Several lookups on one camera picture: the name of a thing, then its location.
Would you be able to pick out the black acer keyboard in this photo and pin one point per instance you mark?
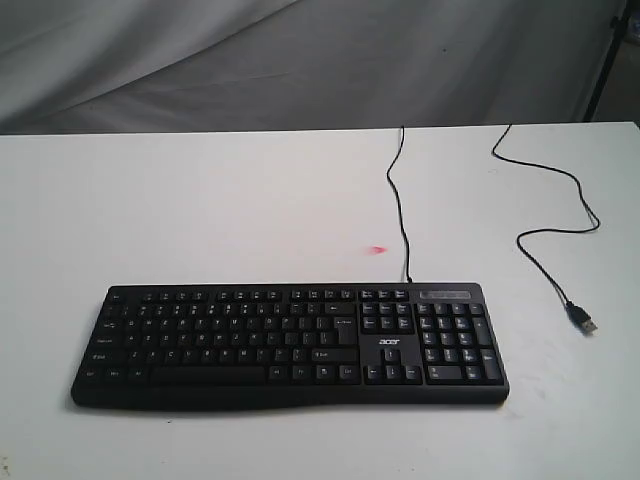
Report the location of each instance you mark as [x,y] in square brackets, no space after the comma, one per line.
[218,347]

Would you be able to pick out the grey backdrop cloth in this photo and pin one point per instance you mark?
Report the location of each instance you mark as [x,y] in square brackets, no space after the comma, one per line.
[186,66]

